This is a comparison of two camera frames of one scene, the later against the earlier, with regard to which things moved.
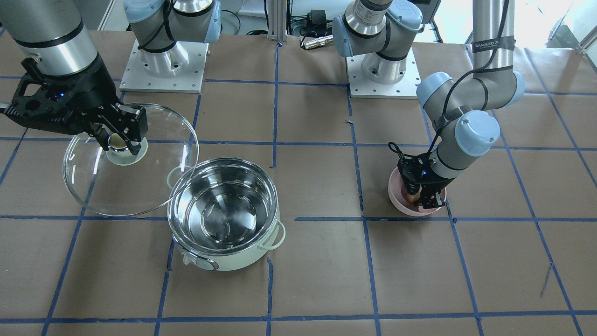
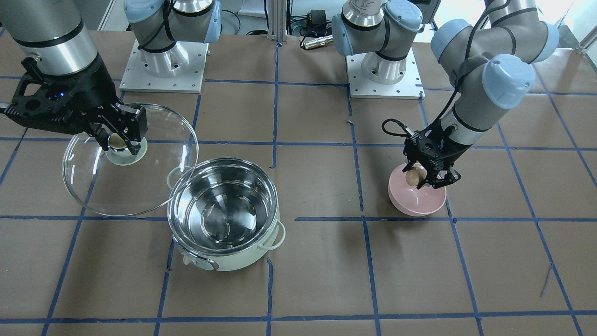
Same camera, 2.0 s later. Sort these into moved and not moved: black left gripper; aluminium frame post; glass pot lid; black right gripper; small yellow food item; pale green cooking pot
Moved: black left gripper; small yellow food item
Not moved: black right gripper; aluminium frame post; glass pot lid; pale green cooking pot
